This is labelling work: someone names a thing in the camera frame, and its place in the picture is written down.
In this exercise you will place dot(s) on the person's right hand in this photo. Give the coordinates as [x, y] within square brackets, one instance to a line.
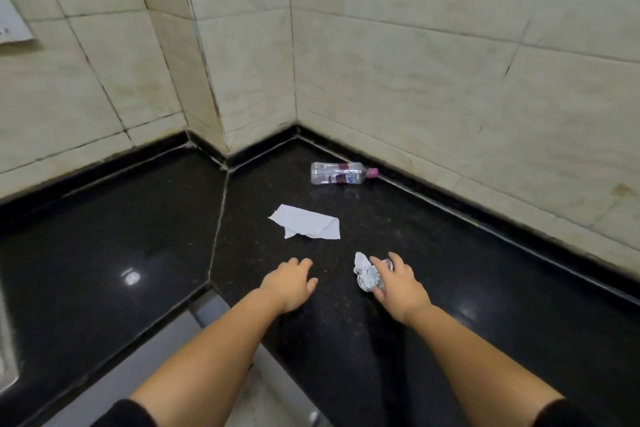
[403, 291]

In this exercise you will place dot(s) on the person's left hand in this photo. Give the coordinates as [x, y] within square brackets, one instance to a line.
[286, 289]

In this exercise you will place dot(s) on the person's right thumb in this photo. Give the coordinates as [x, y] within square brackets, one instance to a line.
[379, 293]

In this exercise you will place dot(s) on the person's right middle finger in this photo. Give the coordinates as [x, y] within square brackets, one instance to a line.
[396, 260]

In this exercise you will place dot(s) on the person's left thumb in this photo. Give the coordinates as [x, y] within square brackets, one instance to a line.
[311, 287]

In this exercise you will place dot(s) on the silver foil ball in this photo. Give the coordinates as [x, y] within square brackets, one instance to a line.
[366, 277]

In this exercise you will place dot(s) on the person's left forearm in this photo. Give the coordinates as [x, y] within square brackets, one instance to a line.
[215, 354]

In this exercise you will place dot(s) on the person's right forearm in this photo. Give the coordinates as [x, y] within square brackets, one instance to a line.
[470, 366]

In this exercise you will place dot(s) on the torn white paper piece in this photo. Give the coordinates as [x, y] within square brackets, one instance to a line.
[305, 222]

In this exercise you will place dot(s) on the clear plastic bottle pink cap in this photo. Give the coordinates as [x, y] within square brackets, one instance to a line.
[337, 173]

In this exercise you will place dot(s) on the black shirt sleeve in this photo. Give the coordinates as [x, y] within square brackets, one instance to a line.
[125, 415]
[562, 415]

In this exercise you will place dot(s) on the white wall plate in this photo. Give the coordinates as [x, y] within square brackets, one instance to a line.
[12, 24]

